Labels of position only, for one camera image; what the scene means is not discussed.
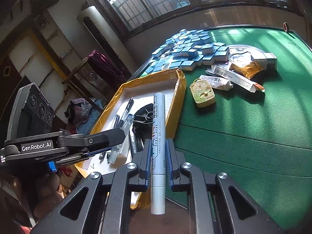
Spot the white paint marker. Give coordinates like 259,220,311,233
151,92,166,215

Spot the clear capped gel pen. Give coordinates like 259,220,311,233
108,114,134,164

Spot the black plastic fan part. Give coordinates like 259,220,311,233
133,104,153,140

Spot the clear gel pen black grip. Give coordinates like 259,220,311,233
117,97,134,128

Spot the yellow cartoon toy case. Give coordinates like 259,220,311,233
189,78,216,108

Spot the long white marker box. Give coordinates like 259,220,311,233
212,65,265,93

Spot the black marker white text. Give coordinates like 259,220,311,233
129,129,139,158

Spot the person left hand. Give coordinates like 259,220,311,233
23,173,67,222

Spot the floral fabric bag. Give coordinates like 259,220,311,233
64,98,93,134

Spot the yellow taped cardboard tray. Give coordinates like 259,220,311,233
75,68,187,209

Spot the white ointment tube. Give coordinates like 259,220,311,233
199,75,233,91

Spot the maroon cloth on chair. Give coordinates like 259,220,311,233
88,50,126,83

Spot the blue mahjong tile pile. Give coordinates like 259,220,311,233
143,29,230,75

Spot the orange padded envelope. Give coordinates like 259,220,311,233
230,61,263,80

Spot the white standing air conditioner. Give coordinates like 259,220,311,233
77,6,138,78

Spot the small white green box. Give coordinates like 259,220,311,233
251,52,277,70

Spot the black camera housing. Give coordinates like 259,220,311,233
6,82,54,141

